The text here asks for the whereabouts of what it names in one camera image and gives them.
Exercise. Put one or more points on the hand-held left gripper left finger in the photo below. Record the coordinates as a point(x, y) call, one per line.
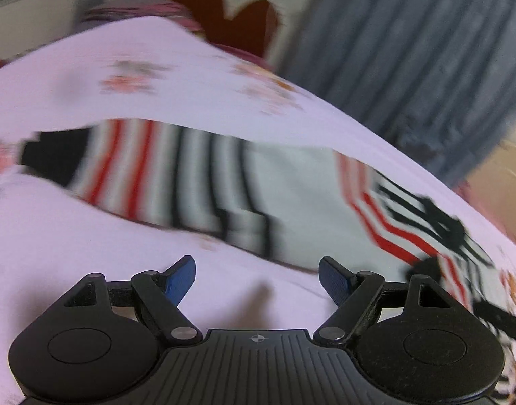
point(180, 280)

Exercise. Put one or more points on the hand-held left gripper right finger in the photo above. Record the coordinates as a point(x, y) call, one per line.
point(336, 280)

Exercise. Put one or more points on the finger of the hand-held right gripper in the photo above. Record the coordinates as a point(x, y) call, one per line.
point(500, 318)

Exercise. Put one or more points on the striped knit sweater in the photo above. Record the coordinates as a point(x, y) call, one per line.
point(283, 185)

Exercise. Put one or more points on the floral pink bed sheet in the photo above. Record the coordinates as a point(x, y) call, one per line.
point(114, 240)

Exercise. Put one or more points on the grey-blue curtain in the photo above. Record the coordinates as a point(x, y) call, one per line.
point(410, 50)

